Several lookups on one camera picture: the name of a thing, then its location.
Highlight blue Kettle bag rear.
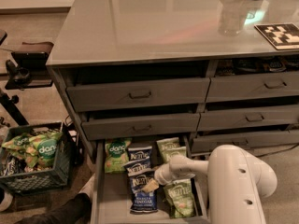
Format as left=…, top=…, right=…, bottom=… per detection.
left=128, top=146, right=152, bottom=161

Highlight black white fiducial marker board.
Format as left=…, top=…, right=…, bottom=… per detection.
left=254, top=23, right=299, bottom=50

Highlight blue Kettle bag middle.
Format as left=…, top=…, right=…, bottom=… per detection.
left=123, top=158, right=151, bottom=174

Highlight bottom right grey drawer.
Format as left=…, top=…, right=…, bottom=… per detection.
left=191, top=130, right=299, bottom=153

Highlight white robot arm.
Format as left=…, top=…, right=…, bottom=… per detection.
left=142, top=145, right=278, bottom=224

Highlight green Kettle bag front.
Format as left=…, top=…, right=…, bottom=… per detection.
left=164, top=179, right=194, bottom=218

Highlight blue kettle bag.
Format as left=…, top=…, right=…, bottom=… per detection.
left=129, top=169, right=157, bottom=213
left=123, top=158, right=151, bottom=174
left=128, top=146, right=152, bottom=161

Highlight top right grey drawer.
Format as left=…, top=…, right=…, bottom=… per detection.
left=206, top=72, right=299, bottom=103

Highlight black cable on floor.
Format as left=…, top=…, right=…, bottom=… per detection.
left=255, top=143, right=299, bottom=158

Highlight black stand with brown pad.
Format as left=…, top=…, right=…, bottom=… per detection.
left=0, top=28, right=55, bottom=126

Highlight middle right grey drawer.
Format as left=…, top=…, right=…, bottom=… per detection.
left=198, top=105, right=299, bottom=131

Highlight open bottom left drawer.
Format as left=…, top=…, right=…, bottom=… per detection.
left=91, top=140, right=209, bottom=224

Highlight grey drawer cabinet counter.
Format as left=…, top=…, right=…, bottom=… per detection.
left=47, top=0, right=299, bottom=157

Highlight green Kettle bag rear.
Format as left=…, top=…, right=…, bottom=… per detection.
left=156, top=137, right=180, bottom=152

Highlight black shoe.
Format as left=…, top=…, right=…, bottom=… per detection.
left=15, top=193, right=92, bottom=224

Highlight blue Kettle bag front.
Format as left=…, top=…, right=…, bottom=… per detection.
left=129, top=169, right=157, bottom=213

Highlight dark plastic crate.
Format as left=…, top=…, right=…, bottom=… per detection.
left=0, top=121, right=74, bottom=195

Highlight green Dang bag in crate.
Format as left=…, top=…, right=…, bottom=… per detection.
left=32, top=132, right=63, bottom=167

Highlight top left grey drawer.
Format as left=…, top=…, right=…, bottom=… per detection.
left=66, top=77, right=209, bottom=112

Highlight green kettle bag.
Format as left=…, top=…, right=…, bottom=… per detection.
left=156, top=137, right=180, bottom=152
left=164, top=179, right=194, bottom=218
left=162, top=147, right=187, bottom=163

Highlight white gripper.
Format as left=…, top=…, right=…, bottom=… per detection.
left=141, top=164, right=174, bottom=193

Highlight middle left grey drawer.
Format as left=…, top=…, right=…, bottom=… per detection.
left=81, top=113, right=200, bottom=140

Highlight green Dang chip bag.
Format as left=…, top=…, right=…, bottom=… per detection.
left=105, top=138, right=132, bottom=173

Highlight green chip bags pile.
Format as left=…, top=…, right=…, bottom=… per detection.
left=2, top=133, right=38, bottom=168

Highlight grey drawer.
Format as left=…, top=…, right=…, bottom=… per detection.
left=66, top=77, right=209, bottom=112
left=81, top=113, right=200, bottom=140
left=198, top=105, right=299, bottom=131
left=206, top=72, right=299, bottom=103
left=191, top=130, right=299, bottom=153

